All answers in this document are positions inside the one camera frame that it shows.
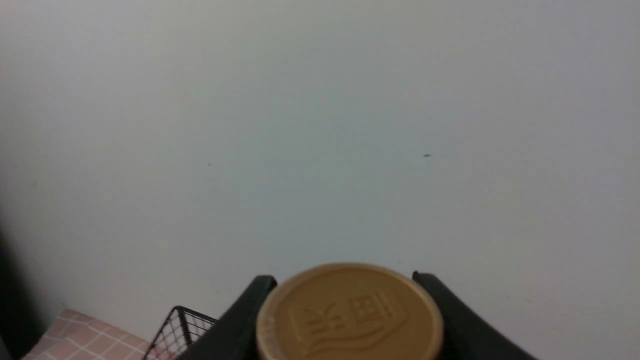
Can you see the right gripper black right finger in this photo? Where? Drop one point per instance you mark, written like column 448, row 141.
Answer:
column 466, row 335

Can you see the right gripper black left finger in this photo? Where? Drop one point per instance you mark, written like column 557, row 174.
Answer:
column 233, row 336

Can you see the dark vinegar bottle gold cap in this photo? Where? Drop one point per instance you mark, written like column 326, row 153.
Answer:
column 349, row 311

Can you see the black wire mesh rack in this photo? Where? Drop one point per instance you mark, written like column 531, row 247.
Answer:
column 181, row 328

